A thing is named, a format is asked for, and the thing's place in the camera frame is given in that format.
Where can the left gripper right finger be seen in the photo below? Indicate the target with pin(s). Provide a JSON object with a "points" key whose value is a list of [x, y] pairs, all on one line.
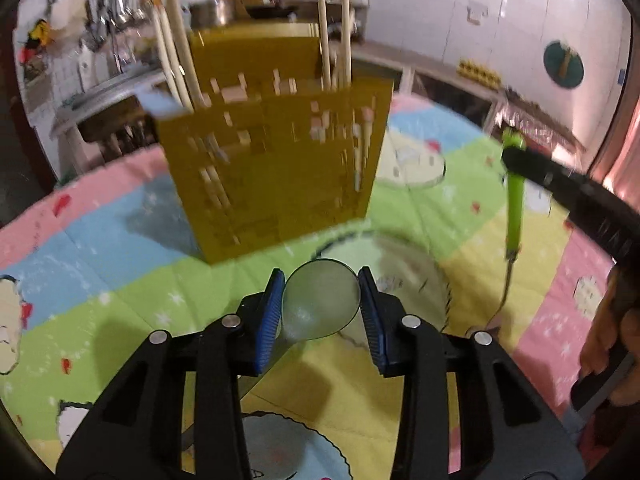
{"points": [[387, 335]]}

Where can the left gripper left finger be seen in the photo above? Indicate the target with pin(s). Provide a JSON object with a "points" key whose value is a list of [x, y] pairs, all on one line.
{"points": [[242, 341]]}

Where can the green frog handle fork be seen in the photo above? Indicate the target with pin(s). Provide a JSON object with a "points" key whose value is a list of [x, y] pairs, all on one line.
{"points": [[514, 218]]}

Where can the wooden chopstick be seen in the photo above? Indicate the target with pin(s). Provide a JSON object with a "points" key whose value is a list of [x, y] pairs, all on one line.
{"points": [[168, 56], [184, 52], [346, 45], [325, 46]]}

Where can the steel kitchen sink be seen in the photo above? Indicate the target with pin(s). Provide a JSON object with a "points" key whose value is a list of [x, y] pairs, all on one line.
{"points": [[107, 108]]}

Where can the person's right hand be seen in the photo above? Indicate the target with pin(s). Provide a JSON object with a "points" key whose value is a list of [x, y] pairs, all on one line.
{"points": [[603, 333]]}

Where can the colourful cartoon quilt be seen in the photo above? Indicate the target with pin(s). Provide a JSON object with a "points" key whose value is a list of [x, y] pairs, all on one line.
{"points": [[109, 258]]}

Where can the yellow egg tray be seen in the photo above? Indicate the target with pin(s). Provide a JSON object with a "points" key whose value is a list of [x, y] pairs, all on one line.
{"points": [[479, 73]]}

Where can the yellow perforated utensil holder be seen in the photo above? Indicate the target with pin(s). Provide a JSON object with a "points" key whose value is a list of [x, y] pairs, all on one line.
{"points": [[276, 152]]}

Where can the white soap bottle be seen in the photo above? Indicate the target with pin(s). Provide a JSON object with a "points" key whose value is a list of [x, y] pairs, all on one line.
{"points": [[86, 68]]}

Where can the steel cooking pot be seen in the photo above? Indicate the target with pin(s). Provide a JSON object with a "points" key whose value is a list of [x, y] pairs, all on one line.
{"points": [[212, 13]]}

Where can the green round wall object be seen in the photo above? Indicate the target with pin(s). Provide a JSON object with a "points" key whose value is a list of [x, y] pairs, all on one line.
{"points": [[563, 65]]}

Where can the white wall socket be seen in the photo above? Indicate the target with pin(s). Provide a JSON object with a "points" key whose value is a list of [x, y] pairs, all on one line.
{"points": [[476, 12]]}

